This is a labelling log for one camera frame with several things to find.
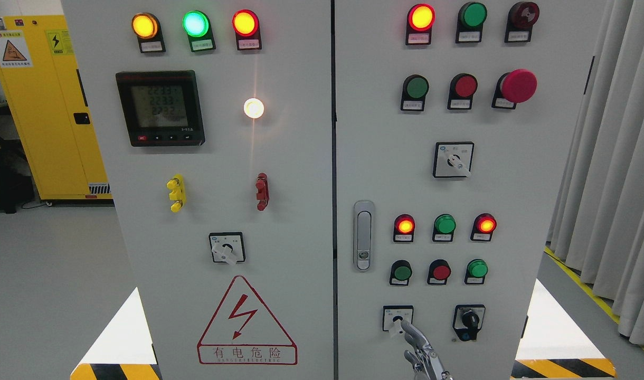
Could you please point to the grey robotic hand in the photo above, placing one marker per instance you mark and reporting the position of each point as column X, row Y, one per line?
column 426, row 362

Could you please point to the silver cabinet door handle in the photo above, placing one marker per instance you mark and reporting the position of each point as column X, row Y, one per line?
column 363, row 222

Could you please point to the red lit indicator left door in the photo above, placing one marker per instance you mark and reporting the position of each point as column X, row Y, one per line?
column 247, row 30

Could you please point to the red push button lower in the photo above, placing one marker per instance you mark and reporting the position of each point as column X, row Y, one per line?
column 438, row 273

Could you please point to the red push button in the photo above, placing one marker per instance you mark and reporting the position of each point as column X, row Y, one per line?
column 461, row 90
column 438, row 273

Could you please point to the green push button lower left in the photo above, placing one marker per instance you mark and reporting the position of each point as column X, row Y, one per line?
column 400, row 273

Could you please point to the green push button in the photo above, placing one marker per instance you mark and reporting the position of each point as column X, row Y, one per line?
column 400, row 273
column 414, row 90

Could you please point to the green indicator lower right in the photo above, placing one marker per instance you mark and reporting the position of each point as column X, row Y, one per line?
column 476, row 272

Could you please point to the green indicator middle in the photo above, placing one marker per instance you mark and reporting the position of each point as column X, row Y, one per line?
column 443, row 228

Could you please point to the red lit indicator middle left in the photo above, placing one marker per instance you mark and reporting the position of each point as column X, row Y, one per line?
column 404, row 227

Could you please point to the red lit indicator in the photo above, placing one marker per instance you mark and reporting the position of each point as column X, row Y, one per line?
column 419, row 23
column 404, row 227
column 483, row 227

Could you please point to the red lit indicator middle right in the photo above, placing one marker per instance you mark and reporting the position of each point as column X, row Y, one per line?
column 483, row 227

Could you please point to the red high voltage warning sticker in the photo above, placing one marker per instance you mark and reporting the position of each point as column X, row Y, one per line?
column 244, row 331

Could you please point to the grey electrical control cabinet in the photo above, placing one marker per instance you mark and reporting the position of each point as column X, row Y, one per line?
column 330, row 75

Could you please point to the grey curtain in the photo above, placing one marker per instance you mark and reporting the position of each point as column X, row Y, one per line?
column 598, row 224

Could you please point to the red terminal connector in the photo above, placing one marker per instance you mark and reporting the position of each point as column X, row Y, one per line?
column 262, row 194

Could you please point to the green push button upper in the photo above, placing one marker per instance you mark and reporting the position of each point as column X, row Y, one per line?
column 414, row 90

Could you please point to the red push button upper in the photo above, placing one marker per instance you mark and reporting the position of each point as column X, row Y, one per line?
column 461, row 90

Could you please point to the red emergency stop button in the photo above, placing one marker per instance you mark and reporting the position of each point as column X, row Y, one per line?
column 514, row 87

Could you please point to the yellow terminal connector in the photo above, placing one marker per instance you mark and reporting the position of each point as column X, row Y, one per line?
column 177, row 192

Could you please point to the white lit indicator light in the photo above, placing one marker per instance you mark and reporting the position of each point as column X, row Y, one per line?
column 254, row 108

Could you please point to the red lit indicator right top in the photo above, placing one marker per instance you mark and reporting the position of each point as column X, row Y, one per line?
column 419, row 23

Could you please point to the green indicator right top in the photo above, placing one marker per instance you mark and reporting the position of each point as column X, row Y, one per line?
column 470, row 22

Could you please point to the dark red buzzer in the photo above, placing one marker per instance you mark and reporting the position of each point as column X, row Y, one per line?
column 520, row 20

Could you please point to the black digital power meter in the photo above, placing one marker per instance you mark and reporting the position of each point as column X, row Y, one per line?
column 161, row 108

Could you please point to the green lit indicator light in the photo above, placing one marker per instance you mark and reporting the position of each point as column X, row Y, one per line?
column 199, row 31

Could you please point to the amber indicator light top left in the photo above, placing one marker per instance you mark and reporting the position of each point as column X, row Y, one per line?
column 148, row 31

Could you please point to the yellow safety storage cabinet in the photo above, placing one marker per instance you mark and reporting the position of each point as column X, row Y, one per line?
column 41, row 82

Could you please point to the lower white rotary selector switch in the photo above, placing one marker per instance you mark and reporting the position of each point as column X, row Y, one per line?
column 394, row 317

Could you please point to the black key selector switch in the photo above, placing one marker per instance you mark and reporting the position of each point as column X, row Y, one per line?
column 468, row 320

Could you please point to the right door upper selector switch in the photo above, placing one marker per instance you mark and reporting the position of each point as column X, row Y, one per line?
column 453, row 159

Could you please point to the left door rotary selector switch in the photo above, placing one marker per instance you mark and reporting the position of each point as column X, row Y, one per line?
column 227, row 247

